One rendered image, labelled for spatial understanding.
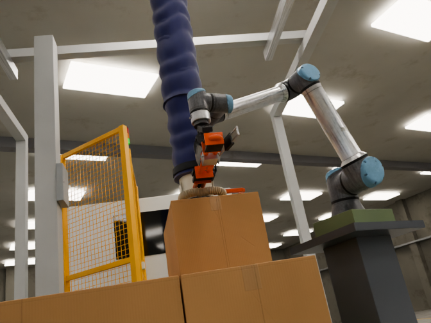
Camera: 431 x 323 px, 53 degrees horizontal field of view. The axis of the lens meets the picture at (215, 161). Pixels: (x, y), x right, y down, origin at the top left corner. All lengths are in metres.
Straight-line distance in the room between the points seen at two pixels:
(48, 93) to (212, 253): 2.38
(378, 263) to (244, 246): 0.75
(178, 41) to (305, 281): 1.68
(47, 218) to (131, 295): 2.22
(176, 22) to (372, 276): 1.74
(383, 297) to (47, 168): 2.49
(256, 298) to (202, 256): 0.64
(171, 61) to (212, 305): 1.59
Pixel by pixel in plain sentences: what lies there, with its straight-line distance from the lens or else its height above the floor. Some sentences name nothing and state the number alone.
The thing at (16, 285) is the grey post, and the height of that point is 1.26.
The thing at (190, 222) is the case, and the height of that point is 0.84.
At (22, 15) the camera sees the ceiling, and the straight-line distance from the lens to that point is 5.50.
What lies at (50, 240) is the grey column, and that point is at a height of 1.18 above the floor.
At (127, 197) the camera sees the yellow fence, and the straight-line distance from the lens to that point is 3.43.
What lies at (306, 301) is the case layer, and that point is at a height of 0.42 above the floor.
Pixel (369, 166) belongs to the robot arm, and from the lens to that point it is 2.30.
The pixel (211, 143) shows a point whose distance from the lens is 1.66.
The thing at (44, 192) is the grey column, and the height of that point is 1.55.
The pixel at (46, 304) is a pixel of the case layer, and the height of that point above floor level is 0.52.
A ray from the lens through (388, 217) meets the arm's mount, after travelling 2.40.
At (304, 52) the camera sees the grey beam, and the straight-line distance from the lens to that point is 5.05.
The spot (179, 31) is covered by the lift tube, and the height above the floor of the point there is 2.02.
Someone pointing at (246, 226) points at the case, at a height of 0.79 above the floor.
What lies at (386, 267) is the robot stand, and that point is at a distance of 2.36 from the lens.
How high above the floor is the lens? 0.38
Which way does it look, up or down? 22 degrees up
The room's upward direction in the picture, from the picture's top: 10 degrees counter-clockwise
